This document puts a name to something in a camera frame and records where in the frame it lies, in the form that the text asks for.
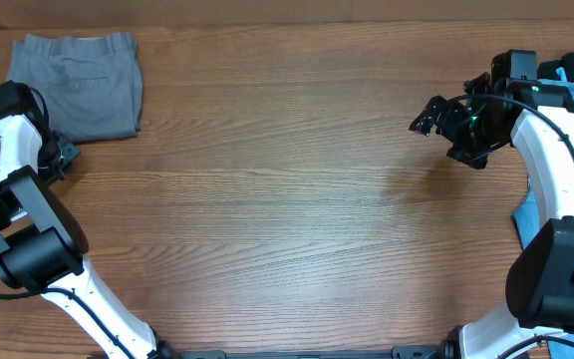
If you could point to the grey cargo shorts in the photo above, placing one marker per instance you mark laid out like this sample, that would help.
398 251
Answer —
93 87

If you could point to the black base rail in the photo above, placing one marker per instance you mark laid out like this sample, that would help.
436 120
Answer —
312 354

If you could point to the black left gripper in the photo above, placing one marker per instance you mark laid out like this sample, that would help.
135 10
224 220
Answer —
69 152

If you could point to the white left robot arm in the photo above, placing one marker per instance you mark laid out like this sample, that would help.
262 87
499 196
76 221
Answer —
43 249

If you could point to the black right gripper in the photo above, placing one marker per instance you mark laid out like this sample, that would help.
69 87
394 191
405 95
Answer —
446 118

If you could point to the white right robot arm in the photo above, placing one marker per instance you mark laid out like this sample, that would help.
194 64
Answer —
538 307

